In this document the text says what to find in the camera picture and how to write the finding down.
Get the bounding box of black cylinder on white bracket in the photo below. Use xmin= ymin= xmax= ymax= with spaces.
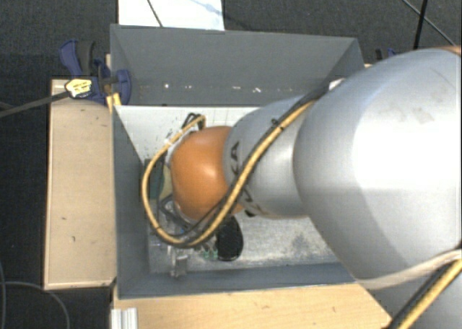
xmin=215 ymin=217 xmax=245 ymax=263

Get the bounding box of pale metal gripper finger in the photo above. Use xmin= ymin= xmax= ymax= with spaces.
xmin=170 ymin=247 xmax=190 ymax=279

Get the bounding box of pale wood flat board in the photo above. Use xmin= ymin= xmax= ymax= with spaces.
xmin=43 ymin=78 xmax=118 ymax=291

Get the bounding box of grey metal bin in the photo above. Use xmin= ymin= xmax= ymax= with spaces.
xmin=108 ymin=23 xmax=366 ymax=300

